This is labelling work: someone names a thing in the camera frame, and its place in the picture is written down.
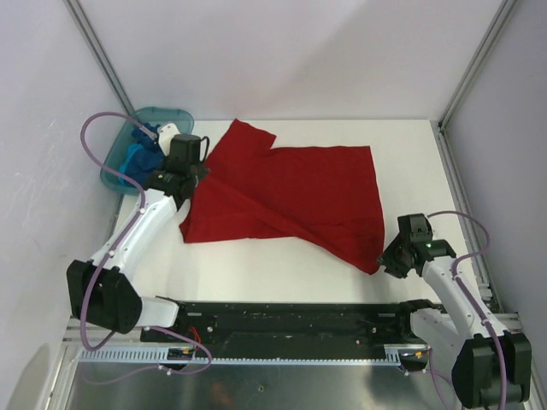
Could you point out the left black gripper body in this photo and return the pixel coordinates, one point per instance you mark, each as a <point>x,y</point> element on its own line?
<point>199,171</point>

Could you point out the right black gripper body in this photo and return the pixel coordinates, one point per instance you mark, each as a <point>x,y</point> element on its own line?
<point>394,259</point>

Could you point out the light blue t shirt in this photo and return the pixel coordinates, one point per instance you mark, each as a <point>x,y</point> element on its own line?
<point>130,166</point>

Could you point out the teal plastic bin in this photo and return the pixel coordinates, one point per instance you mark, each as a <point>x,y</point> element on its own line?
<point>153,116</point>

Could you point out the left aluminium frame post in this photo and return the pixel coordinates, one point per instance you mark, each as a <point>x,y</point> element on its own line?
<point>95,45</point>

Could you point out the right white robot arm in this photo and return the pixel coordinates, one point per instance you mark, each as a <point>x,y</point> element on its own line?
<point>489,364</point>

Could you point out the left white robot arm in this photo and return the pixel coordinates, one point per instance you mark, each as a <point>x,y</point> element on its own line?
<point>100,289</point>

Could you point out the dark blue t shirt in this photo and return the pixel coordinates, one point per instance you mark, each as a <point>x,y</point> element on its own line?
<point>150,157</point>

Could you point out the red t shirt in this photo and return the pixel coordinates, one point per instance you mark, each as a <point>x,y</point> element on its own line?
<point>327,196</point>

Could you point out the aluminium frame post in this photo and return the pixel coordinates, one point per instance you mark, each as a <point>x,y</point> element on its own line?
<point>95,45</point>
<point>486,45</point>

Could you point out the right aluminium frame post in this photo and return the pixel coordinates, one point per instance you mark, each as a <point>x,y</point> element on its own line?
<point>486,45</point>

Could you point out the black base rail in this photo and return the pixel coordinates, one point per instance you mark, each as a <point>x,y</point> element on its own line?
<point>294,331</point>

